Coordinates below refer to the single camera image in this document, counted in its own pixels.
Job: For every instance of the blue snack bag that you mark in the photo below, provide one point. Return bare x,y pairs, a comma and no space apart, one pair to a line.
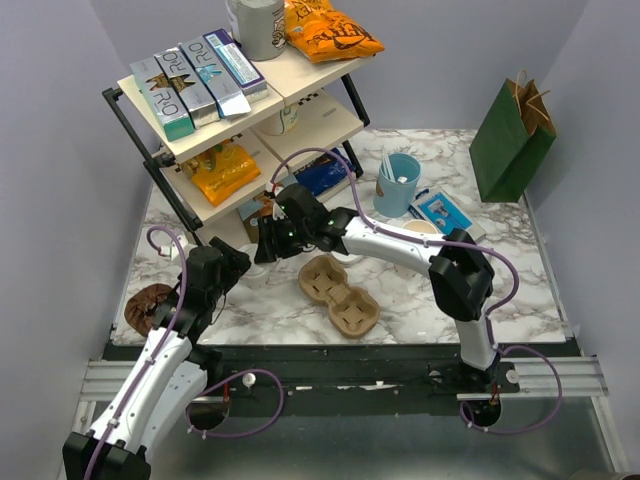
323,173

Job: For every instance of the grey canister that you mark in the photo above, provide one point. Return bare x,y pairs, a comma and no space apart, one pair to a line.
258,27

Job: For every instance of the yellow snack bag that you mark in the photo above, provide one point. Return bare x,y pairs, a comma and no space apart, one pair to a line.
221,170

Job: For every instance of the purple white box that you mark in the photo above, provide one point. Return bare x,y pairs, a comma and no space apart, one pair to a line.
249,79

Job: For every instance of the orange chips bag top shelf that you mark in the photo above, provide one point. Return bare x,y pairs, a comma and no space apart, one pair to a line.
322,33

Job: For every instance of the white plastic lid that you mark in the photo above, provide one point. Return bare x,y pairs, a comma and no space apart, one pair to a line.
255,270

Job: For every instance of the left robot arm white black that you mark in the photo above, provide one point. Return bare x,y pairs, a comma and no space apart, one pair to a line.
165,377

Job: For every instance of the stack of white paper cups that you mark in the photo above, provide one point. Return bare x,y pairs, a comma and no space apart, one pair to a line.
420,227

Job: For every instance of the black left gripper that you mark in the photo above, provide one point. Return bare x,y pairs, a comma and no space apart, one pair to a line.
234,266

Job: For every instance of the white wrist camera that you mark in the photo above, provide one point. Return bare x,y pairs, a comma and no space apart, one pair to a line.
272,191
172,249

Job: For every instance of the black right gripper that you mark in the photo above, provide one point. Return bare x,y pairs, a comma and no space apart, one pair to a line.
268,229

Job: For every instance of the teal RO box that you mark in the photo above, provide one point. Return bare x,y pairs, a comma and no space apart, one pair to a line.
162,99

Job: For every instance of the green paper bag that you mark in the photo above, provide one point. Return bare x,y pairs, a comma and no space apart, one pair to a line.
512,141

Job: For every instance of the brown RO box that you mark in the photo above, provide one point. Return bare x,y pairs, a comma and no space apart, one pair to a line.
195,96

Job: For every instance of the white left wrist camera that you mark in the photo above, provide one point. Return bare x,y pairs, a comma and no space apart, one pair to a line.
172,249

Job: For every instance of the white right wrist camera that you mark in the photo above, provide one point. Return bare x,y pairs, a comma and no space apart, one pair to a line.
272,191

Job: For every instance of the blue RO box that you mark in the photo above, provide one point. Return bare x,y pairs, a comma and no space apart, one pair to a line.
230,99

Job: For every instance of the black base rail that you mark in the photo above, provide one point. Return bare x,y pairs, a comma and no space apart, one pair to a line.
343,380

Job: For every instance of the brown snack bag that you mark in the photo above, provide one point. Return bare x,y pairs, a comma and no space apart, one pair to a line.
252,210

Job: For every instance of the light blue cup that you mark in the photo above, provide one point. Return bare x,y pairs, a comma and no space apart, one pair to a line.
393,199

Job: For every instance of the black frame beige shelf rack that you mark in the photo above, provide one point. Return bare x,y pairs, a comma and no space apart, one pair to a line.
330,113

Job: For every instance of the white stirrers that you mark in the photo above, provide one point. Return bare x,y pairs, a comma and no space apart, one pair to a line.
388,170

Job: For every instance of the blue razor box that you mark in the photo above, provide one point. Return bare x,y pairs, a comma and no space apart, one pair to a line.
436,205

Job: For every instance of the brown cardboard cup carrier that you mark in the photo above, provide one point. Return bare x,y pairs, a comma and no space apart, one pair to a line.
350,309

